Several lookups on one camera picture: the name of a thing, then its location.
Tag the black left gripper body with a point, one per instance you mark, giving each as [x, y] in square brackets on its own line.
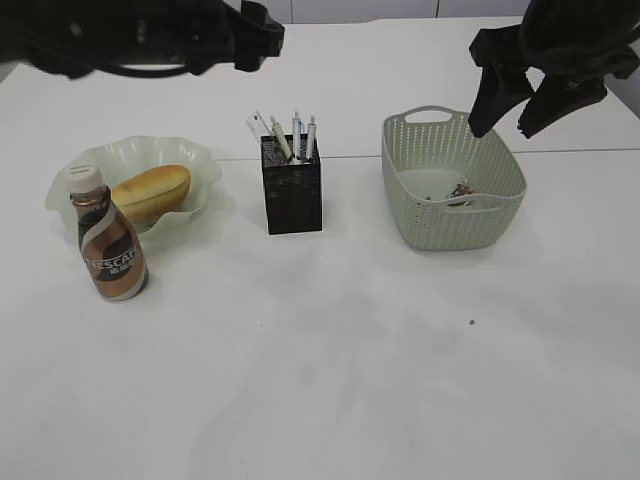
[244, 38]

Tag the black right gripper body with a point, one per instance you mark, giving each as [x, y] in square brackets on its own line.
[507, 48]

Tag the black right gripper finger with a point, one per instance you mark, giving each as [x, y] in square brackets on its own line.
[556, 98]
[500, 90]

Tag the clear plastic ruler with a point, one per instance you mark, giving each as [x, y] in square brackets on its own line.
[258, 126]

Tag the small paper ball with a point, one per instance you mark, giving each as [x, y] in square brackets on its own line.
[461, 190]

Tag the beige grip white pen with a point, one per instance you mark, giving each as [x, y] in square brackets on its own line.
[280, 136]

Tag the blue grey ballpoint pen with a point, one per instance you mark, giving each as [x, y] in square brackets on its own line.
[296, 138]

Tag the grey grip white pen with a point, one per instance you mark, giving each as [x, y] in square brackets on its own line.
[311, 138]

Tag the sugared bread roll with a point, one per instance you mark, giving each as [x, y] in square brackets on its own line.
[144, 198]

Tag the brown Nescafe coffee bottle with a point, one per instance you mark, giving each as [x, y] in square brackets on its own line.
[107, 242]

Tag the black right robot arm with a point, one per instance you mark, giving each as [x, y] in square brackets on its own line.
[597, 24]

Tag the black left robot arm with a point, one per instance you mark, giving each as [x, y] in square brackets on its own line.
[138, 39]

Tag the pale green plastic basket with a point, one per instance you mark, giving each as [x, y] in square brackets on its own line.
[421, 164]

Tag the translucent green wavy plate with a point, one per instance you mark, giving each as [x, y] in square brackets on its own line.
[121, 160]

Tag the black mesh pen holder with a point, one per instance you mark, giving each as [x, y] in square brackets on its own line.
[292, 193]

